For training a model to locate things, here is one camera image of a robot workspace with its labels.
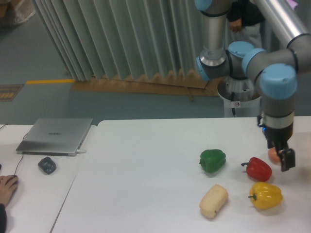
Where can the walking person in black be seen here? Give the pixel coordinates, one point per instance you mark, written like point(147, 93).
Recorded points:
point(245, 18)

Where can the small black plastic tray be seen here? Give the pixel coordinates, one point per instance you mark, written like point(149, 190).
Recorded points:
point(47, 165)

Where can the beige bread loaf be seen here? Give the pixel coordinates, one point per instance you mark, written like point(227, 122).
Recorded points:
point(213, 201)

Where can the operator hand on mouse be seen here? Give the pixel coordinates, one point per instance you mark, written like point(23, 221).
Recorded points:
point(5, 191)

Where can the flat brown cardboard sheet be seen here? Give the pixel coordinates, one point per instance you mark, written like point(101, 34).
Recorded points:
point(190, 85)

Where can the brown egg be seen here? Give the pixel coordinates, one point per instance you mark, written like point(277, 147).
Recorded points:
point(272, 154)

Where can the yellow bell pepper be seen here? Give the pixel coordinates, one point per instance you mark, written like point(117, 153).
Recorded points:
point(265, 196)

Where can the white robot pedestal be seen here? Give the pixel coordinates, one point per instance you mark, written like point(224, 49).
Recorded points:
point(239, 97)

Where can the operator black sleeve forearm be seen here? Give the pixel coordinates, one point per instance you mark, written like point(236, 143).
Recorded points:
point(3, 219)

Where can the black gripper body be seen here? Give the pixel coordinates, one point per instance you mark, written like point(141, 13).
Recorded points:
point(278, 130)

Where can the green bell pepper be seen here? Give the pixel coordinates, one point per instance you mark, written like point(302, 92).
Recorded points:
point(212, 160)

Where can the silver closed laptop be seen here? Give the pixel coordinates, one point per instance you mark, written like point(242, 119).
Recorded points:
point(55, 136)

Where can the red bell pepper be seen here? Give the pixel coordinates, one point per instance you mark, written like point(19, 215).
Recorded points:
point(258, 169)

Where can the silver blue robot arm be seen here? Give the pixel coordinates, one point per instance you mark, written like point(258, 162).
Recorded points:
point(272, 74)

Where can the grey folding curtain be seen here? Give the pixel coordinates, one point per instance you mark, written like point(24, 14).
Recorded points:
point(125, 38)

